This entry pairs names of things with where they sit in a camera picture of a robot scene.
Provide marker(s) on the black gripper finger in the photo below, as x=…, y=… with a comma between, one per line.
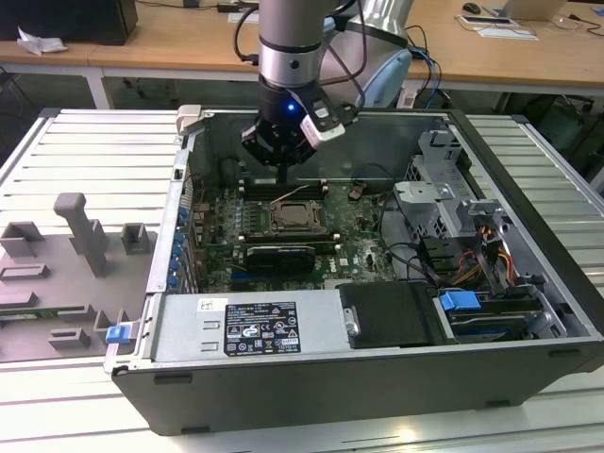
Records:
x=259, y=141
x=299, y=151

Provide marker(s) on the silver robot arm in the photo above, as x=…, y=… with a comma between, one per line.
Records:
x=288, y=38

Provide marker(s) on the black RAM slot bank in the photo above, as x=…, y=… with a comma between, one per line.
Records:
x=259, y=191

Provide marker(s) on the blue expansion slot clip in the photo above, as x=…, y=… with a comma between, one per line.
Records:
x=183, y=217
x=179, y=247
x=176, y=270

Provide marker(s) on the black round component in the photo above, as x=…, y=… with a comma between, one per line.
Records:
x=230, y=170

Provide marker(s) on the coin cell battery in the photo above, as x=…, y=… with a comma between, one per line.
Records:
x=357, y=192

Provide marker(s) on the green motherboard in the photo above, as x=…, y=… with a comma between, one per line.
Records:
x=358, y=236

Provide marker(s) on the black power adapter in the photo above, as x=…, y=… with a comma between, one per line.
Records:
x=229, y=7

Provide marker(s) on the black graphics card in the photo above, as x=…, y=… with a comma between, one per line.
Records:
x=278, y=259

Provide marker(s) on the wooden desk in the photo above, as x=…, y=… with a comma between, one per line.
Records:
x=165, y=42

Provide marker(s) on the metal disk bay cage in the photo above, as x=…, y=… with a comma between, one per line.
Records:
x=434, y=207

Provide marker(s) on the black plastic shroud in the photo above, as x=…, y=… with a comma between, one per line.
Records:
x=387, y=316

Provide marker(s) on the grey power supply unit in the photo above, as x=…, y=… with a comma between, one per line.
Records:
x=189, y=330

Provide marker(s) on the black computer mouse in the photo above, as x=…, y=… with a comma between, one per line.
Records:
x=471, y=7

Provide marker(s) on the hard disk in blue carrier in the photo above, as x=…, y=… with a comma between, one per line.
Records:
x=458, y=301

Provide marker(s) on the black computer box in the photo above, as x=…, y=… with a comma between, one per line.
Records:
x=71, y=21

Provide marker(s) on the white flat device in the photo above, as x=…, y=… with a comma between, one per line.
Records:
x=486, y=20

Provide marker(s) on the crumpled white paper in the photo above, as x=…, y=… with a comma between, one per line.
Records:
x=42, y=42

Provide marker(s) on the blue case latch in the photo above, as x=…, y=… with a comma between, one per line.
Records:
x=116, y=334

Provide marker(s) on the grey parts rack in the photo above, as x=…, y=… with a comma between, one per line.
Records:
x=47, y=273

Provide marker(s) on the black PC case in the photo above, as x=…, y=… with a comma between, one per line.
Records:
x=330, y=401

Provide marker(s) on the grey laptop stand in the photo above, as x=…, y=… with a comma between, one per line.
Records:
x=528, y=8

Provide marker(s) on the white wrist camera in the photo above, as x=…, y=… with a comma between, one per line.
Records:
x=323, y=125

